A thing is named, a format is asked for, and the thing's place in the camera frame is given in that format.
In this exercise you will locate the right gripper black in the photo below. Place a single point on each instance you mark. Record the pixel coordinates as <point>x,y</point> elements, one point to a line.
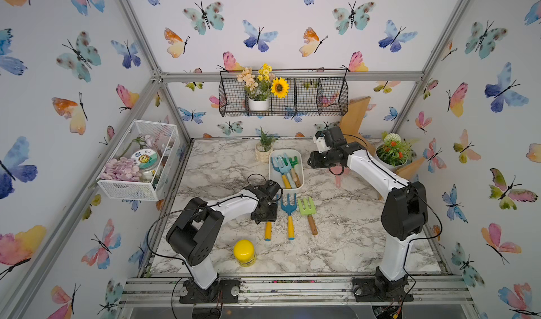
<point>314,160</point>

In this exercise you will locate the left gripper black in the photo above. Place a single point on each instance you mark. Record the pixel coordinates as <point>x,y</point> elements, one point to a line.
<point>272,217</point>

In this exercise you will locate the blue hand rake yellow handle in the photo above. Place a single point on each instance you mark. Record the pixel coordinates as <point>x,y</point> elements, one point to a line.
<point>289,207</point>

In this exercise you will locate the green hand rake wooden handle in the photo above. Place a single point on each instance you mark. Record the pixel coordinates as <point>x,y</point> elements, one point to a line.
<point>307,208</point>

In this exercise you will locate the white storage box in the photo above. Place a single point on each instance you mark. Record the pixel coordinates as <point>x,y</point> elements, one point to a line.
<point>285,168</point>

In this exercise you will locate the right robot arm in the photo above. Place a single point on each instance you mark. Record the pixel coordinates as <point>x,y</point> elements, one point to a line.
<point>404,215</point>

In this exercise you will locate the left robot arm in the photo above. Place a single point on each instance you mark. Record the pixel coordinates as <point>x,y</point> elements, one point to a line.
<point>193,234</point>

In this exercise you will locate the pink brush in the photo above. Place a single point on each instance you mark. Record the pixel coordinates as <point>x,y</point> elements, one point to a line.
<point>339,172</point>

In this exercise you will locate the wooden zigzag shelf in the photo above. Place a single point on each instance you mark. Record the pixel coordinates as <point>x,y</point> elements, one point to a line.
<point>350,125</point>

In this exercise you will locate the white pot red flowers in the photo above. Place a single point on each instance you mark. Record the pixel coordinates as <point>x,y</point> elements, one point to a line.
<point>394,151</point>

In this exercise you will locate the small potted green plant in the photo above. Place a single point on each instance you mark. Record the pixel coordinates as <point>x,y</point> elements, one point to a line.
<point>264,147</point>

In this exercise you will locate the white pot with flowers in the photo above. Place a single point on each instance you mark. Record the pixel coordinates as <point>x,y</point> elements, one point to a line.
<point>261,86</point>

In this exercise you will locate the round green tin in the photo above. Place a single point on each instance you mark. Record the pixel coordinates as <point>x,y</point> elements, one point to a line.
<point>147,159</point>

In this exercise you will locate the pink purple flower bunch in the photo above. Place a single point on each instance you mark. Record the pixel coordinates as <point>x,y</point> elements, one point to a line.
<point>122,169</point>

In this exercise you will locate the black wire wall basket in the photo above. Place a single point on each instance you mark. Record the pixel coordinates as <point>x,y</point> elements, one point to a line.
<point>307,94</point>

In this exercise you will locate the white wire wall basket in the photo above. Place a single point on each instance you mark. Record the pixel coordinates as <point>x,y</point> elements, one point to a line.
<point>161,137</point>

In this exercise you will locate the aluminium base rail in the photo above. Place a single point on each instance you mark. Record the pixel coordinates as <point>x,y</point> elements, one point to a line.
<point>296,291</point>

